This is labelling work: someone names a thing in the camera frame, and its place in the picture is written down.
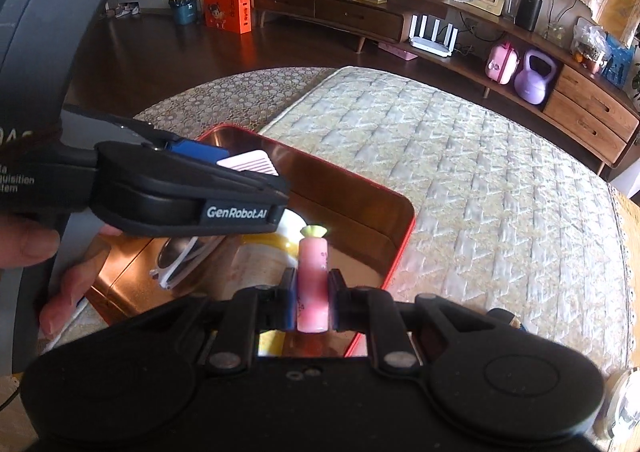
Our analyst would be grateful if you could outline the pink tube with green cap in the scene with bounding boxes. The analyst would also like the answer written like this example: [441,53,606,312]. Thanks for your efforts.
[296,225,329,334]

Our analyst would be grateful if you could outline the pink striped card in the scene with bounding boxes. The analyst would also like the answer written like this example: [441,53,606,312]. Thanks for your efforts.
[217,150,279,176]

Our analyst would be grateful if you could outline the person's left hand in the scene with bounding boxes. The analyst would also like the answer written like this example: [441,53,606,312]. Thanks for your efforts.
[0,214,124,339]

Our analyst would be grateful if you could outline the white yellow bottle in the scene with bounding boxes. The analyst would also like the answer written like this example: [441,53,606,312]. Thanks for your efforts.
[219,208,306,358]

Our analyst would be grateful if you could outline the round metal tin can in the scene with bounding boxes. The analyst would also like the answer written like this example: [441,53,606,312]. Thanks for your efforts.
[593,366,640,440]

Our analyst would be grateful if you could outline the teal bucket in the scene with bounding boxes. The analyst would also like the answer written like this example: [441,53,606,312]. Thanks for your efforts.
[168,0,198,26]

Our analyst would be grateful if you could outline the quilted white yellow mat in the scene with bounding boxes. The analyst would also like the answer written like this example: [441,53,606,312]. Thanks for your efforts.
[264,67,638,373]

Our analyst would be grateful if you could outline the red metal tin box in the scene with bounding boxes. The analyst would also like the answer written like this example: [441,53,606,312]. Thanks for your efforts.
[84,123,418,359]

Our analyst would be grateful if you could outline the orange gift bag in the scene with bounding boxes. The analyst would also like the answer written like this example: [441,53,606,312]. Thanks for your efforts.
[203,0,252,34]

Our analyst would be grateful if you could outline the wooden tv cabinet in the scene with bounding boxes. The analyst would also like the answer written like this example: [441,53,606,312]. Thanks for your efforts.
[250,0,639,168]

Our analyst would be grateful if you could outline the pink flat box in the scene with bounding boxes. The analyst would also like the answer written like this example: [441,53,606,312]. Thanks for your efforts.
[378,42,418,61]

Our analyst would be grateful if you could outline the purple kettlebell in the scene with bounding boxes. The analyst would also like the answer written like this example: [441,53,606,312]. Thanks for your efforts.
[514,49,558,106]

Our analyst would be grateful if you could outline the pink toy case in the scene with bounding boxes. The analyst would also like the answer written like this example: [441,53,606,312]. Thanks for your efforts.
[485,41,520,85]

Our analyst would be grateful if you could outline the blue packaged item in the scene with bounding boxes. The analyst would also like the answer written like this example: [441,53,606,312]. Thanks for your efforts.
[600,33,636,90]

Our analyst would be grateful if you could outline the white wifi router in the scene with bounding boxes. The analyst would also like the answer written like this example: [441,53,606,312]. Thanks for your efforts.
[409,15,459,58]

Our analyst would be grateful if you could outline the clear bag of fruit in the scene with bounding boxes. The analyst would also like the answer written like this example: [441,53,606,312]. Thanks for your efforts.
[570,17,611,74]

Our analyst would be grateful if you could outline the black speaker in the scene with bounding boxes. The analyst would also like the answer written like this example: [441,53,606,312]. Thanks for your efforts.
[514,0,542,32]

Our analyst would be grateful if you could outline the white frame sunglasses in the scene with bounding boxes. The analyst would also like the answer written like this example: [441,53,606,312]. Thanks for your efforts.
[150,235,224,290]

